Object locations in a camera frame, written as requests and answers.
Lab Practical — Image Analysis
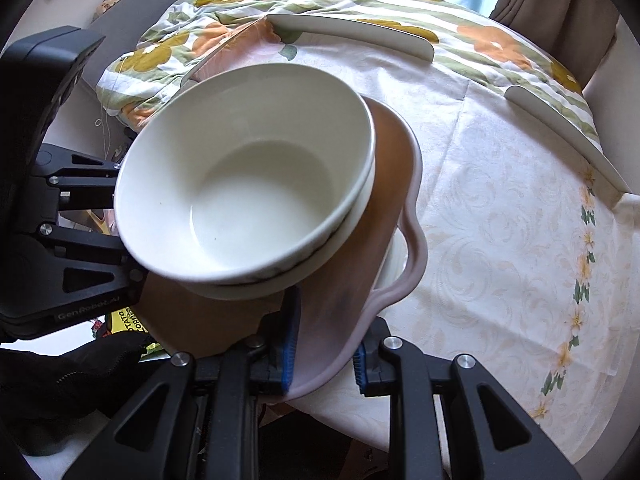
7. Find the plain white bowl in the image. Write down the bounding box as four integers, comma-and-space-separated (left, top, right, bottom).
113, 63, 377, 283

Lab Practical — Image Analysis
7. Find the large white plate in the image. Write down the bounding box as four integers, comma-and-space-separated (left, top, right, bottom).
377, 237, 410, 288

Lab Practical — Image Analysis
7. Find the white cord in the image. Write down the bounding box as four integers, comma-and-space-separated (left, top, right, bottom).
94, 92, 127, 162

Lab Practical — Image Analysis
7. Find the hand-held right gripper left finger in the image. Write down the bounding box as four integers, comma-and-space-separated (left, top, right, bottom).
62, 285, 303, 480

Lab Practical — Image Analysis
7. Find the white chair back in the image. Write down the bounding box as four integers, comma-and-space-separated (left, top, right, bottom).
267, 14, 435, 64

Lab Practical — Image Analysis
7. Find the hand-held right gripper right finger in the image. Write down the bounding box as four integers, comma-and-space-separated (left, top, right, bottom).
351, 317, 583, 480

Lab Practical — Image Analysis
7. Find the pink baking dish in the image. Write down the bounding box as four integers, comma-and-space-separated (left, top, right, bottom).
135, 95, 426, 401

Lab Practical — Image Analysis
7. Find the cream patterned tablecloth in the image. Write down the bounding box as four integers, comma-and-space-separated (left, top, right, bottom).
190, 45, 632, 466

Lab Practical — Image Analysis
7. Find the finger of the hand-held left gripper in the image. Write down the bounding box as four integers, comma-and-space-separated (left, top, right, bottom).
31, 144, 123, 211
0, 220, 148, 343

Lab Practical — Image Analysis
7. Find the yellow bag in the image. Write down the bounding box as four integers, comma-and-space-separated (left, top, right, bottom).
106, 306, 152, 337

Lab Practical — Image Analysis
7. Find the person's left hand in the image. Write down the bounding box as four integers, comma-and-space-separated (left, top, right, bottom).
0, 332, 167, 456

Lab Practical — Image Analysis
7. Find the floral blanket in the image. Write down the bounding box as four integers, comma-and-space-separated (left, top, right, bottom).
96, 0, 601, 151

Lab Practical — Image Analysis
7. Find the grey sofa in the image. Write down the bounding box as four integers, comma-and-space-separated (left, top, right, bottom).
75, 0, 211, 101

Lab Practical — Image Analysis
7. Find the white flat dish edge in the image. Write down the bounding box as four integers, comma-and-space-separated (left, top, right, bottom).
505, 85, 632, 206

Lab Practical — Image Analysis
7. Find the brown curtain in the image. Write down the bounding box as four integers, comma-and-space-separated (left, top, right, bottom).
490, 0, 621, 86

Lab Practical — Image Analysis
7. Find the cream bowl with dark rim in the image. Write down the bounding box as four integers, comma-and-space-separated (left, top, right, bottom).
177, 160, 377, 302

